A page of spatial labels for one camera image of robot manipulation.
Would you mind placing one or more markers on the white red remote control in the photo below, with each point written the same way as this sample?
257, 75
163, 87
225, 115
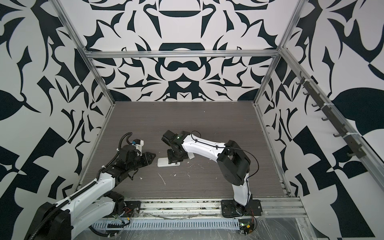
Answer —
164, 162

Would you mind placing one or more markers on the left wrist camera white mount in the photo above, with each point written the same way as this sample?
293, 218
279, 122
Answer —
138, 144

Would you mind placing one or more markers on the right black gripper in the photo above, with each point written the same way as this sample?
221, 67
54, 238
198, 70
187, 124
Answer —
171, 159

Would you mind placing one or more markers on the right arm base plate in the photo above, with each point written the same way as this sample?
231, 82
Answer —
231, 209

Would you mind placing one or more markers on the white slotted cable duct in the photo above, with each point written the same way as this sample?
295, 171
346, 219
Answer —
185, 224

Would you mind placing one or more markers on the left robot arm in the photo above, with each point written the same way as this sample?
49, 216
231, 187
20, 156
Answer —
67, 218

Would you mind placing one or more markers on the small electronics board right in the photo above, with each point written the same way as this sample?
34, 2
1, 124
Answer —
247, 226

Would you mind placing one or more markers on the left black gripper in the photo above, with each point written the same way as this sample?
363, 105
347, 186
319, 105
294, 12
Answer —
146, 156

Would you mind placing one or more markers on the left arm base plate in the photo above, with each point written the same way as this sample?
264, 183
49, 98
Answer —
126, 209

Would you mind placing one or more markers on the black wall hook rail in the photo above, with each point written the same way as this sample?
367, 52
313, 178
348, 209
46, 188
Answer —
329, 110

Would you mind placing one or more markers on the white battery cover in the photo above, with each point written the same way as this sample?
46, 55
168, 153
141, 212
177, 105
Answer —
191, 156

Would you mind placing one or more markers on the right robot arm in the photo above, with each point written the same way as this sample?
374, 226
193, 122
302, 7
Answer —
233, 161

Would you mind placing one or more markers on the aluminium frame rail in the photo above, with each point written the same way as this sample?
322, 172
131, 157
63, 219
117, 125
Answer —
181, 54

